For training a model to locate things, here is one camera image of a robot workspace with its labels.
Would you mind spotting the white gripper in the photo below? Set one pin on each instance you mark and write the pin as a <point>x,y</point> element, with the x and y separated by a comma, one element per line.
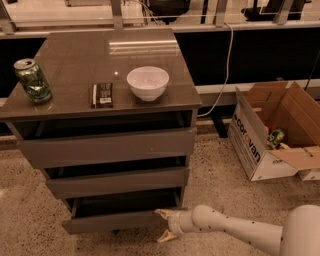
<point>173,222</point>

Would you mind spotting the grey bottom drawer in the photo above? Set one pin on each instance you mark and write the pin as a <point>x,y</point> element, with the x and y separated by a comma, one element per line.
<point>121,211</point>

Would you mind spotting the grey drawer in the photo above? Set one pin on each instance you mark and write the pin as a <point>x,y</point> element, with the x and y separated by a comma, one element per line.
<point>114,183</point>
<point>108,148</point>
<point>121,211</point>

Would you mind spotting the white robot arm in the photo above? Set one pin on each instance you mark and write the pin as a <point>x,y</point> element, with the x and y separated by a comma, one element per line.
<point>298,236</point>

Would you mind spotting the grey middle drawer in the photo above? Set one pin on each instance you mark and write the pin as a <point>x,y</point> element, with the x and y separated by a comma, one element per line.
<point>114,183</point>

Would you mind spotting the grey top drawer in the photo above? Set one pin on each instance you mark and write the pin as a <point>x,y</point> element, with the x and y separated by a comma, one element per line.
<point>108,148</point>

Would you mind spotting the grey three-drawer cabinet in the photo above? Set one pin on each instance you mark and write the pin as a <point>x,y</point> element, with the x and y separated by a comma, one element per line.
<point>73,62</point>

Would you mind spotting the open cardboard box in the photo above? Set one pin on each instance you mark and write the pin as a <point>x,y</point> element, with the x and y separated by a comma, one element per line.
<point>268,106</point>

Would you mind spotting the green can in box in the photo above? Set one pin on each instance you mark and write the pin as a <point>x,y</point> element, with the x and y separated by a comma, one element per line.
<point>275,138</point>

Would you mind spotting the white bowl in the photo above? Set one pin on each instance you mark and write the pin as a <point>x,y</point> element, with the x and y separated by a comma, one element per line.
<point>148,82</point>

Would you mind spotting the black snack bar wrapper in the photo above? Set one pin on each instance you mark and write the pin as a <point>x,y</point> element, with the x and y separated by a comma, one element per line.
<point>102,95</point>

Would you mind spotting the green soda can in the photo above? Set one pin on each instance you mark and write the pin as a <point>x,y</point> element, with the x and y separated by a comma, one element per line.
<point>33,80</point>

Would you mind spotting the metal window railing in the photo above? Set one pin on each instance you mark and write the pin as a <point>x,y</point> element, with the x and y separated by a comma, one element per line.
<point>41,15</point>

